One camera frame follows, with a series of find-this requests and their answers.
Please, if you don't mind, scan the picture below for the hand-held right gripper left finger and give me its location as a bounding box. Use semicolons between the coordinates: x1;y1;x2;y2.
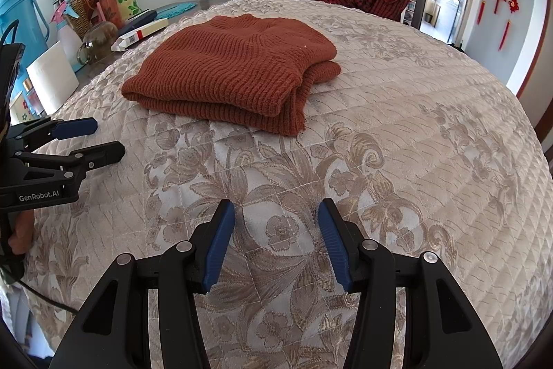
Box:
48;198;236;369

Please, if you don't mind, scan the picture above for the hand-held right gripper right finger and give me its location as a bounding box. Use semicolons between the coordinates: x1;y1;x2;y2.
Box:
317;198;504;369

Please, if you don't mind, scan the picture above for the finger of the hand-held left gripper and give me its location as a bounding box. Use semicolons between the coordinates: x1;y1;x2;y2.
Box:
9;117;98;150
13;141;126;180

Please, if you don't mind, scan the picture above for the rust knit sweater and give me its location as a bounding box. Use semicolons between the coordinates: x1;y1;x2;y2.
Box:
121;13;342;136

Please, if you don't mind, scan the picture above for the person's left hand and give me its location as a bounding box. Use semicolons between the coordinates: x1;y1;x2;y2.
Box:
9;211;36;256

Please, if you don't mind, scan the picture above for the floral printed box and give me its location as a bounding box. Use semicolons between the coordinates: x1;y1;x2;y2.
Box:
9;79;46;124

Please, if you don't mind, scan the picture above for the white card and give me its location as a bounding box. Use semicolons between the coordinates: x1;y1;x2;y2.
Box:
27;41;79;115

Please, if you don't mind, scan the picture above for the round glass jar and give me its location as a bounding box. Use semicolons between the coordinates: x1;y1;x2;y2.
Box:
77;22;119;63

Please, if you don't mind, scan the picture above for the beige quilted floral tablecloth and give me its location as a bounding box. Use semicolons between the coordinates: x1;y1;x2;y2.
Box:
24;0;553;369

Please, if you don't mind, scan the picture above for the wicker basket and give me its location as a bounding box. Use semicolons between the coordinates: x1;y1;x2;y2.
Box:
65;0;94;40

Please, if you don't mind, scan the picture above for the white and red box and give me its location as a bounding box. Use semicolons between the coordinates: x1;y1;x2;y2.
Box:
111;18;169;52

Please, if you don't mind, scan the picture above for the turquoise plastic jug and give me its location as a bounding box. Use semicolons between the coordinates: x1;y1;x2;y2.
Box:
0;0;48;64

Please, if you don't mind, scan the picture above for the pink bottle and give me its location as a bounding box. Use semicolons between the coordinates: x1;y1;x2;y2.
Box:
94;0;118;26

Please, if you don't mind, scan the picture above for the dark blue case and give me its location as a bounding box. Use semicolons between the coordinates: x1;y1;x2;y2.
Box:
125;9;158;28

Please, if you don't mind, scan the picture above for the turquoise flat tray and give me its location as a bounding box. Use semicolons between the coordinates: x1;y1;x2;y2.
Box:
153;1;198;20

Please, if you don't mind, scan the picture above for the black cable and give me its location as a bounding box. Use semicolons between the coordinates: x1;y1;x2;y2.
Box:
0;265;81;316

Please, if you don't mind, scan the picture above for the wooden door frame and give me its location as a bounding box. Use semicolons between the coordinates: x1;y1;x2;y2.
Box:
516;0;552;100

